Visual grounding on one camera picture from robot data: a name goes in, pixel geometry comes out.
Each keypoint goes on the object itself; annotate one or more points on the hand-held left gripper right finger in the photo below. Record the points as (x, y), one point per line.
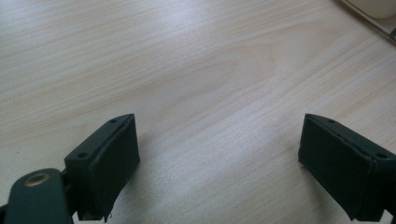
(342, 168)

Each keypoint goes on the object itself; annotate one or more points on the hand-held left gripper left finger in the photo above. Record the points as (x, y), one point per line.
(102, 161)

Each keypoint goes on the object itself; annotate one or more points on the metal tray rim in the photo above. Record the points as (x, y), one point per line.
(370, 21)

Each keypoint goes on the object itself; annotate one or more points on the white container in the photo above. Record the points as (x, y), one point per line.
(376, 7)

